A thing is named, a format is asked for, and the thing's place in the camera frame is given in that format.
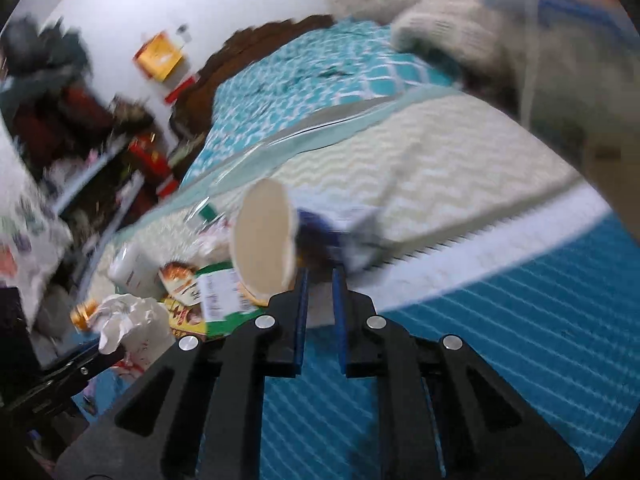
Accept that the green white snack bag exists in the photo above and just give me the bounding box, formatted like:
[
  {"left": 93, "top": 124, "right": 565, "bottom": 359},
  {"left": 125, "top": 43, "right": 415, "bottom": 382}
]
[{"left": 159, "top": 260, "right": 266, "bottom": 340}]

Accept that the blue and beige paper cup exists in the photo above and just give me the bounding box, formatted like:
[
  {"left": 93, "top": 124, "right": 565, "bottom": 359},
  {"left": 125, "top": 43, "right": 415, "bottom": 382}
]
[{"left": 230, "top": 178, "right": 384, "bottom": 307}]

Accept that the yellow red wall calendar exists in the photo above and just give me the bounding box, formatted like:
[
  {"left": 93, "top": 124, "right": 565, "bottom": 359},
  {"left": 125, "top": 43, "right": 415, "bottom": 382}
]
[{"left": 134, "top": 32, "right": 183, "bottom": 82}]

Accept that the white patterned pillow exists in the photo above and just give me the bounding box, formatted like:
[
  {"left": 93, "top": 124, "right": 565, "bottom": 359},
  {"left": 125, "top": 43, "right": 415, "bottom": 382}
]
[{"left": 390, "top": 0, "right": 510, "bottom": 78}]

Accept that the clear lidded storage bin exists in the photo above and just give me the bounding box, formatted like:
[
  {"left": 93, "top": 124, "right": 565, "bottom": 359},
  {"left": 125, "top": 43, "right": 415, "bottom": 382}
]
[{"left": 483, "top": 0, "right": 639, "bottom": 235}]

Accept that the red gift box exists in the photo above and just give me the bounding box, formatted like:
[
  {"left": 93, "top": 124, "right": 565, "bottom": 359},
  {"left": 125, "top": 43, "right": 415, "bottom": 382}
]
[{"left": 127, "top": 136, "right": 179, "bottom": 198}]

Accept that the white paper ball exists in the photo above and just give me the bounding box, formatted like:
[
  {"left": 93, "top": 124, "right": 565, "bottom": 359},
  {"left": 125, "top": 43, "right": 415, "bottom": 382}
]
[{"left": 88, "top": 294, "right": 176, "bottom": 370}]

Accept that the cluttered metal shelf rack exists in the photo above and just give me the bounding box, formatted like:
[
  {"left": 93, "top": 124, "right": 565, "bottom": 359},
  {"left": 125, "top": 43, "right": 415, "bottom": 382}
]
[{"left": 1, "top": 15, "right": 167, "bottom": 286}]

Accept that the white plastic wipes pack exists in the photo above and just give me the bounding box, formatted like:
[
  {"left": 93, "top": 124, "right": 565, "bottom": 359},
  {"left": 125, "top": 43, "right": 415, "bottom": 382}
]
[{"left": 107, "top": 242, "right": 166, "bottom": 299}]

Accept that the carved brown wooden headboard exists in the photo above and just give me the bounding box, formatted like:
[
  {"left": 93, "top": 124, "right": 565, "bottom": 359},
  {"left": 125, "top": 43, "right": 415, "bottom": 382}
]
[{"left": 169, "top": 14, "right": 335, "bottom": 182}]

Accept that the teal patterned bed blanket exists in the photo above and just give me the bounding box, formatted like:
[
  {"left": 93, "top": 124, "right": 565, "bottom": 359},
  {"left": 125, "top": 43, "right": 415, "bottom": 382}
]
[{"left": 89, "top": 21, "right": 639, "bottom": 471}]

